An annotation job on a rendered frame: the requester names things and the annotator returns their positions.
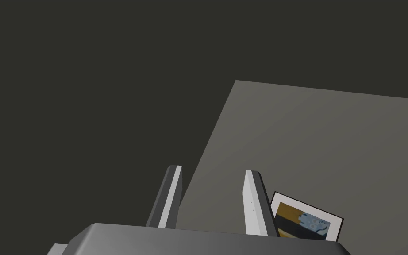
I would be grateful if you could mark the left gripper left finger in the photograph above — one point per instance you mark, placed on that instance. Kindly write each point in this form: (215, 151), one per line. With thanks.
(168, 202)

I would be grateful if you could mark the black framed wall picture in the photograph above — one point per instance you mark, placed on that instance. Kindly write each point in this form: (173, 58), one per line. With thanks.
(306, 221)

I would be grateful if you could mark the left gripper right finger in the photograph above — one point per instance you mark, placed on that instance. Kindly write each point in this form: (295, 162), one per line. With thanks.
(257, 209)

